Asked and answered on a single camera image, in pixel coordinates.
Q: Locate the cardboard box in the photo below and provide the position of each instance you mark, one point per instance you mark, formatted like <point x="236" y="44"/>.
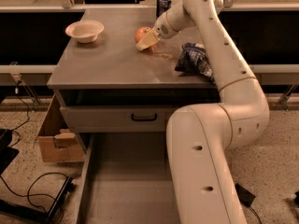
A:
<point x="56" y="142"/>

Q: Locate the open grey lower drawer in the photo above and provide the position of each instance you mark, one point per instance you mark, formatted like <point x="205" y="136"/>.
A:
<point x="126" y="180"/>

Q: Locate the white paper bowl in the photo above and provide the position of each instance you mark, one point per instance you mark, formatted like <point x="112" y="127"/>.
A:
<point x="85" y="31"/>

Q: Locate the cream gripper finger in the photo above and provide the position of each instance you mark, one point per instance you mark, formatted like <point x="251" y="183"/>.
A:
<point x="151" y="38"/>

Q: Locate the blue chip bag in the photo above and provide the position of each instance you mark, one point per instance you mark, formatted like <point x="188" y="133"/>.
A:
<point x="193" y="60"/>

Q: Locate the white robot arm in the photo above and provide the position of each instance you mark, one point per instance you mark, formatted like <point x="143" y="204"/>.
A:
<point x="197" y="136"/>

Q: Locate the red apple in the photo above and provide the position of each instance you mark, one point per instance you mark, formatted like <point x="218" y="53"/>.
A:
<point x="140" y="33"/>

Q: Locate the blue soda can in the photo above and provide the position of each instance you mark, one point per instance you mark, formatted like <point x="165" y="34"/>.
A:
<point x="162" y="6"/>

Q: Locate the grey drawer with black handle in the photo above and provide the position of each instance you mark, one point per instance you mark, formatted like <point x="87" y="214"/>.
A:
<point x="116" y="119"/>

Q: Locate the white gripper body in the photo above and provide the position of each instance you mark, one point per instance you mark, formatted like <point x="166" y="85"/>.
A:
<point x="162" y="27"/>

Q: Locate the grey drawer cabinet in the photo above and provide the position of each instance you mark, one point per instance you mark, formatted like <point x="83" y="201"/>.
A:
<point x="112" y="72"/>

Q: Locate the black stand base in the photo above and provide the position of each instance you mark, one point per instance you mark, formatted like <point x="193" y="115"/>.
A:
<point x="36" y="213"/>

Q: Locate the black power adapter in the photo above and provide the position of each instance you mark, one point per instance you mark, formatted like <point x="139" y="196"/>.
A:
<point x="244" y="195"/>

